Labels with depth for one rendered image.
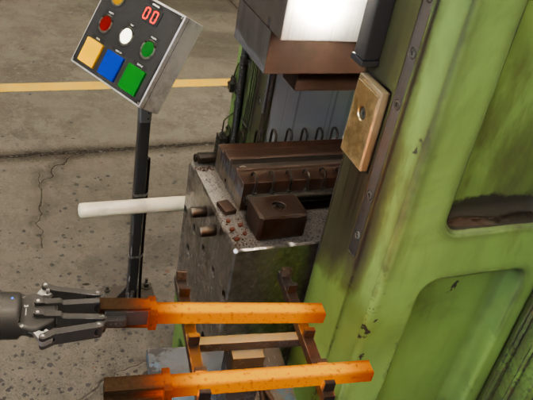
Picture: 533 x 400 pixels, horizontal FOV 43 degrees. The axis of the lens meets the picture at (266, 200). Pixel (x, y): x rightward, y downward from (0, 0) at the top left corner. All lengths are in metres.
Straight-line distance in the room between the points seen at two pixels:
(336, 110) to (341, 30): 0.53
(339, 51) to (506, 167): 0.42
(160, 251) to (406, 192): 1.80
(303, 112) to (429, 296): 0.63
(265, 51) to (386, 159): 0.35
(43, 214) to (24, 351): 0.78
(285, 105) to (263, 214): 0.42
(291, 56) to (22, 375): 1.47
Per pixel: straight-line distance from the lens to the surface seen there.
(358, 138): 1.34
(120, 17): 2.07
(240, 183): 1.61
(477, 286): 1.63
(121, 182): 3.32
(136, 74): 1.95
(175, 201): 2.11
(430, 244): 1.35
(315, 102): 1.87
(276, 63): 1.45
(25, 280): 2.78
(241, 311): 1.19
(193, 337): 1.19
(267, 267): 1.57
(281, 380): 1.15
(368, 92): 1.31
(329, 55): 1.50
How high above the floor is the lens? 1.85
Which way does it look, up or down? 34 degrees down
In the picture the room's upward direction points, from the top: 11 degrees clockwise
